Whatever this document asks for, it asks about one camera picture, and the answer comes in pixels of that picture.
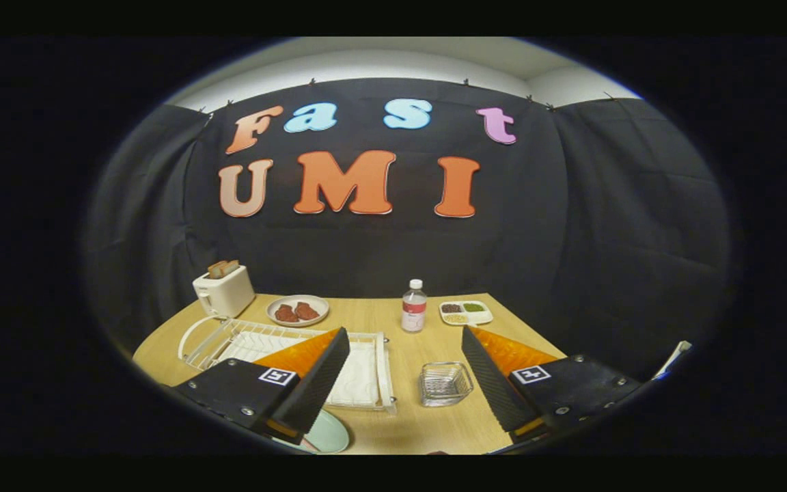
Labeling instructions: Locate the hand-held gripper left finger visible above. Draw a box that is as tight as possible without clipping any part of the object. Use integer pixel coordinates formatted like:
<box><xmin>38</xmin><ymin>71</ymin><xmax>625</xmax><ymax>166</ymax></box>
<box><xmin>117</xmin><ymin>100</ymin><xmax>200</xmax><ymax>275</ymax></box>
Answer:
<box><xmin>161</xmin><ymin>327</ymin><xmax>352</xmax><ymax>446</ymax></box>

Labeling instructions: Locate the clear plastic water bottle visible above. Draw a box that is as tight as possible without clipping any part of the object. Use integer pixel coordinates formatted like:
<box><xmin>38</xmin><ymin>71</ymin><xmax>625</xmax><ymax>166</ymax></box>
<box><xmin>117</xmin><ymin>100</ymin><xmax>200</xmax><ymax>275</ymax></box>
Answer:
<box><xmin>401</xmin><ymin>279</ymin><xmax>428</xmax><ymax>333</ymax></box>

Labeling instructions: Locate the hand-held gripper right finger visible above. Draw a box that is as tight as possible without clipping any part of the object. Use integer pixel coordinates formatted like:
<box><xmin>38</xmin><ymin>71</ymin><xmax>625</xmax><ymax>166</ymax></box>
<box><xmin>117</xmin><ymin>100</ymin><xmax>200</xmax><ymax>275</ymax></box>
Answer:
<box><xmin>460</xmin><ymin>325</ymin><xmax>644</xmax><ymax>445</ymax></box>

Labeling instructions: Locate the light green plate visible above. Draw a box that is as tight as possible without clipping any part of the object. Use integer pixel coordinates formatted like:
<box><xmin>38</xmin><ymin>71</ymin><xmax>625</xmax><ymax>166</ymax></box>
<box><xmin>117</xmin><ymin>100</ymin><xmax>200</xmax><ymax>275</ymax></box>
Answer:
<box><xmin>277</xmin><ymin>409</ymin><xmax>350</xmax><ymax>454</ymax></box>

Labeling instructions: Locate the cream plate with meat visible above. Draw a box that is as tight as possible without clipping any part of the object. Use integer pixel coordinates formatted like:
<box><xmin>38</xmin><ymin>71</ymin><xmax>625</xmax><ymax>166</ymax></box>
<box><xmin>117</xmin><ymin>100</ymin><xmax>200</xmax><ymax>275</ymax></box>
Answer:
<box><xmin>266</xmin><ymin>295</ymin><xmax>331</xmax><ymax>328</ymax></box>

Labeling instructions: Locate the black backdrop cloth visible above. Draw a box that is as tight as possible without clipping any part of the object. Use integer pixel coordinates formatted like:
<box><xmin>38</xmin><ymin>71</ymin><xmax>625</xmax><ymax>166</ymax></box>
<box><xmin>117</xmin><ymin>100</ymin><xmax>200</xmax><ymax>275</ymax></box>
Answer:
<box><xmin>83</xmin><ymin>77</ymin><xmax>732</xmax><ymax>380</ymax></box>

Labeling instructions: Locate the white wire dish rack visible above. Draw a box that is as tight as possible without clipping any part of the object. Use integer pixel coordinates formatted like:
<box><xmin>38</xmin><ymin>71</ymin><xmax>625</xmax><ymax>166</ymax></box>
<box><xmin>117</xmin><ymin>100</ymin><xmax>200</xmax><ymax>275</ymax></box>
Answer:
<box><xmin>182</xmin><ymin>318</ymin><xmax>398</xmax><ymax>415</ymax></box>

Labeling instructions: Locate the white divided snack tray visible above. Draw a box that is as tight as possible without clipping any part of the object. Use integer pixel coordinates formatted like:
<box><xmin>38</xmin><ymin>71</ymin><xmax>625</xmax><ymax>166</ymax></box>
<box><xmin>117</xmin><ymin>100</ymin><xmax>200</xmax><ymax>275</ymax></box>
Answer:
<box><xmin>439</xmin><ymin>300</ymin><xmax>494</xmax><ymax>327</ymax></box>

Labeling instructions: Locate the white toaster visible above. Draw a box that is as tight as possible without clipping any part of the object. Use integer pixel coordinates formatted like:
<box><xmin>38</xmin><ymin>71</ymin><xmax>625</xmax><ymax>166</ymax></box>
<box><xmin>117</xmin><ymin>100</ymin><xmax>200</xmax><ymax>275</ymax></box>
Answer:
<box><xmin>193</xmin><ymin>265</ymin><xmax>256</xmax><ymax>319</ymax></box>

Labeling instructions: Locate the white and blue device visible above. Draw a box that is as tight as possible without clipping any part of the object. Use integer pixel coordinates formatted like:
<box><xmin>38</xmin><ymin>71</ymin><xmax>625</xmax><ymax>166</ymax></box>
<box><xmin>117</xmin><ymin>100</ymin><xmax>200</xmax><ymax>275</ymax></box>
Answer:
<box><xmin>653</xmin><ymin>340</ymin><xmax>693</xmax><ymax>380</ymax></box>

